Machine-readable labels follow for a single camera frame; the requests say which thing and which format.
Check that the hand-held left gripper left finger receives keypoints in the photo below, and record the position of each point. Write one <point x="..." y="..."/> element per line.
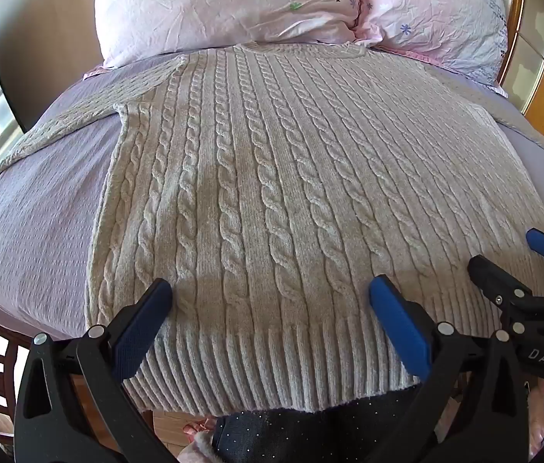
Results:
<point x="142" y="330"/>

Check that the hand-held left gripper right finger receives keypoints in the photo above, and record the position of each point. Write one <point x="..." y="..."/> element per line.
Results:
<point x="399" y="330"/>

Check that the person's right hand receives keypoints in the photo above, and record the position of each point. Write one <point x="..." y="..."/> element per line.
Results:
<point x="541" y="419"/>

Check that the person's dark dotted pants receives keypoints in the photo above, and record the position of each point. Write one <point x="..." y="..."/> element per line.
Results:
<point x="329" y="431"/>

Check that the pink fuzzy slipper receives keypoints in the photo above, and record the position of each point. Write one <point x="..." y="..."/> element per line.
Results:
<point x="197" y="443"/>

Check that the lavender bed sheet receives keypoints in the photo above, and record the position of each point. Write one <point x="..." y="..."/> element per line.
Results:
<point x="35" y="231"/>

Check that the pink floral pillow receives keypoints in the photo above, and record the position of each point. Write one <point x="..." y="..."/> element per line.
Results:
<point x="214" y="5"/>
<point x="435" y="14"/>

